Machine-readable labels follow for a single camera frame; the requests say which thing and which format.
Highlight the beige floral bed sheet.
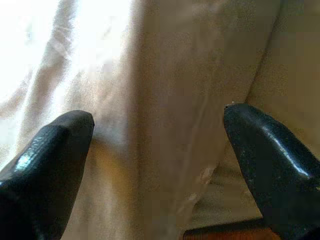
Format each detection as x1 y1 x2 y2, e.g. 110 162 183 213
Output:
0 0 320 240

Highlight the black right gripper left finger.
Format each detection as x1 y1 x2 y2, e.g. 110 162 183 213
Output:
0 110 96 240

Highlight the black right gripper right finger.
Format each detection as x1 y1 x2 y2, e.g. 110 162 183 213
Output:
223 103 320 240

